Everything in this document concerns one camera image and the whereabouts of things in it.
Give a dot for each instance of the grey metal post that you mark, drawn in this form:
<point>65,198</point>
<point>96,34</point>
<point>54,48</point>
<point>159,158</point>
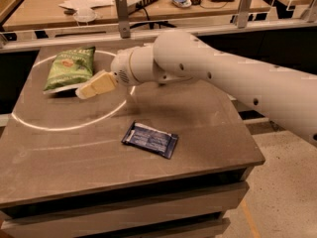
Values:
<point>243,13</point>
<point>123,18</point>

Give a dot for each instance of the green jalapeno chip bag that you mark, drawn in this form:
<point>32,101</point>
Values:
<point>69,69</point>

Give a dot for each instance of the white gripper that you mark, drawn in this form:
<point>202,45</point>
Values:
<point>121,68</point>

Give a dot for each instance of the blue rxbar wrapper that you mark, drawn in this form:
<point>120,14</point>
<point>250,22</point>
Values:
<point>150,139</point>

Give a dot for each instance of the clear plastic lid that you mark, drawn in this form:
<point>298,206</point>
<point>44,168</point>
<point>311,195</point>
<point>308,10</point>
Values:
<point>84,15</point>

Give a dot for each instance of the grey metal post right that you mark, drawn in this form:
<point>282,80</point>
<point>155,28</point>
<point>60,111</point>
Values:
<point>243,13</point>

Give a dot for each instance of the white papers on desk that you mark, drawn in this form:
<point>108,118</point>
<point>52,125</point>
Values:
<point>77,4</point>

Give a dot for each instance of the grey metal post left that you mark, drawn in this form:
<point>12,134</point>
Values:
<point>123,18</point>

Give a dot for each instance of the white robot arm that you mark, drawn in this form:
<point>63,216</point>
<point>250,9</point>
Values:
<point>286,96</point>

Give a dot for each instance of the blue white face mask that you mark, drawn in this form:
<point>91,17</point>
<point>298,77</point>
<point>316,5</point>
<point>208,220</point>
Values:
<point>181,3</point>

